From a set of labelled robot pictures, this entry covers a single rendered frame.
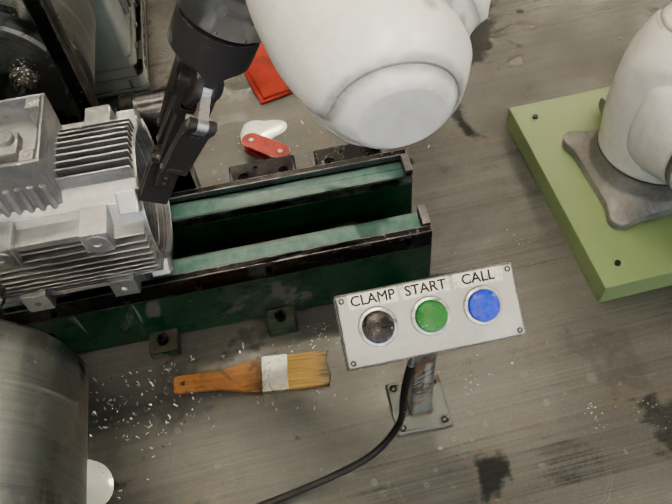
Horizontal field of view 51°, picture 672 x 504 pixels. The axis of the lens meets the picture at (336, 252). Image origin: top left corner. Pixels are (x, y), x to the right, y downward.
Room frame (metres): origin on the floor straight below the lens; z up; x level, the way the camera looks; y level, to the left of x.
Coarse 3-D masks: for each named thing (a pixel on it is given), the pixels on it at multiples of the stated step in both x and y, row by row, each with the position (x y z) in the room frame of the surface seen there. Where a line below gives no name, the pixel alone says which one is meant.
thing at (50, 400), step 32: (0, 320) 0.33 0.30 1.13; (0, 352) 0.30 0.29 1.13; (32, 352) 0.31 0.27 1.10; (64, 352) 0.32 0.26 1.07; (0, 384) 0.27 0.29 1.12; (32, 384) 0.28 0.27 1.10; (64, 384) 0.29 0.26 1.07; (0, 416) 0.24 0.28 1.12; (32, 416) 0.25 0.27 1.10; (64, 416) 0.26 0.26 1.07; (0, 448) 0.21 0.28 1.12; (32, 448) 0.22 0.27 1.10; (64, 448) 0.23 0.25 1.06; (0, 480) 0.19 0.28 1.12; (32, 480) 0.19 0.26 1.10; (64, 480) 0.20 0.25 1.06
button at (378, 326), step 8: (376, 312) 0.32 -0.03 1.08; (384, 312) 0.32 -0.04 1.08; (368, 320) 0.31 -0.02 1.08; (376, 320) 0.31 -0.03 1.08; (384, 320) 0.31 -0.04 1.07; (392, 320) 0.31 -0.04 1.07; (368, 328) 0.30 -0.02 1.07; (376, 328) 0.30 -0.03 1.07; (384, 328) 0.30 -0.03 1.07; (392, 328) 0.30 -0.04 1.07; (368, 336) 0.30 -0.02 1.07; (376, 336) 0.30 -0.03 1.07; (384, 336) 0.30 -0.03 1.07
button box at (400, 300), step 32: (384, 288) 0.34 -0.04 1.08; (416, 288) 0.33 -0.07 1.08; (448, 288) 0.33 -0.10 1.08; (480, 288) 0.33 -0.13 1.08; (512, 288) 0.33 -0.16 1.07; (352, 320) 0.31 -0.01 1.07; (448, 320) 0.31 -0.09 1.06; (512, 320) 0.30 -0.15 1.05; (352, 352) 0.29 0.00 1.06; (384, 352) 0.29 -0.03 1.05; (416, 352) 0.28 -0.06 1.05
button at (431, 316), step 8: (424, 304) 0.32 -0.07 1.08; (432, 304) 0.32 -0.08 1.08; (440, 304) 0.32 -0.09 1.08; (416, 312) 0.31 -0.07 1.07; (424, 312) 0.31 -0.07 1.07; (432, 312) 0.31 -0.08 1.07; (440, 312) 0.31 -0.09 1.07; (416, 320) 0.31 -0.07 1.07; (424, 320) 0.31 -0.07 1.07; (432, 320) 0.30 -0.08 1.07; (440, 320) 0.30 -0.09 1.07; (424, 328) 0.30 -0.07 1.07; (432, 328) 0.30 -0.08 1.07; (440, 328) 0.30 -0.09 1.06
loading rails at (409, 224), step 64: (192, 192) 0.62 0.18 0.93; (256, 192) 0.61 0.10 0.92; (320, 192) 0.60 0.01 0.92; (384, 192) 0.60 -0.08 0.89; (192, 256) 0.52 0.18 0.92; (256, 256) 0.51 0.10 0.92; (320, 256) 0.49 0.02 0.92; (384, 256) 0.50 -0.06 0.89; (64, 320) 0.47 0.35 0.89; (128, 320) 0.47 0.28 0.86; (192, 320) 0.48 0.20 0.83
